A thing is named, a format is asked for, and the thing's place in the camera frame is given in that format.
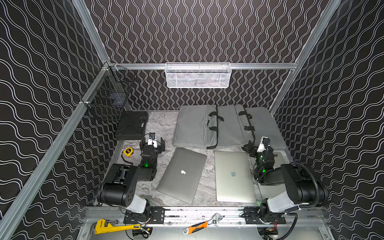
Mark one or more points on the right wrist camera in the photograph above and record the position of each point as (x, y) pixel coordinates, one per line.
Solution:
(264, 144)

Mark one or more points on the yellow pipe wrench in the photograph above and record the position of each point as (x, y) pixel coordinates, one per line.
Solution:
(103, 226)

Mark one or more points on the black plastic tool case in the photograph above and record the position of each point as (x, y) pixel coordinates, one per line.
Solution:
(132, 126)

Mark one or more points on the black wire basket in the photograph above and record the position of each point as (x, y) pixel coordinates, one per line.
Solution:
(109, 100)

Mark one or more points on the grey laptop bag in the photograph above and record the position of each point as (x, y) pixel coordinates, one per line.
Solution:
(236, 130)
(266, 126)
(197, 127)

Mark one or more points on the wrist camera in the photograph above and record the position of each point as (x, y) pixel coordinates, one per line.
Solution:
(152, 141)
(264, 144)

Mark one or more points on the orange adjustable wrench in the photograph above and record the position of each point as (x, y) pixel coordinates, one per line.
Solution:
(200, 226)

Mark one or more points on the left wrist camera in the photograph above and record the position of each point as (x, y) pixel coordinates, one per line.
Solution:
(152, 141)

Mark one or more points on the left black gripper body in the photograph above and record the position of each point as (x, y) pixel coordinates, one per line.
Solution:
(151, 146)

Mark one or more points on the white wire mesh basket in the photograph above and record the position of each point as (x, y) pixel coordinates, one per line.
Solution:
(196, 75)

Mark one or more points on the dark grey laptop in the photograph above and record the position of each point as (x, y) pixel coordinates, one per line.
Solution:
(182, 176)

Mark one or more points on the yellow tape measure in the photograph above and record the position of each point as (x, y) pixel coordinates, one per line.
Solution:
(128, 152)

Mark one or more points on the silver laptop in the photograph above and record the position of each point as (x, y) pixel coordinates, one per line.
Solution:
(282, 157)
(233, 178)

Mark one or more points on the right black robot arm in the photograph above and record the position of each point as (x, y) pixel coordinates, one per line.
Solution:
(302, 188)

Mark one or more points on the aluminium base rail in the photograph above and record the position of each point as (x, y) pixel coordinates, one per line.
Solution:
(232, 216)

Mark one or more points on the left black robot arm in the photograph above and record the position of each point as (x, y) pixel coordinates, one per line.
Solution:
(119, 186)

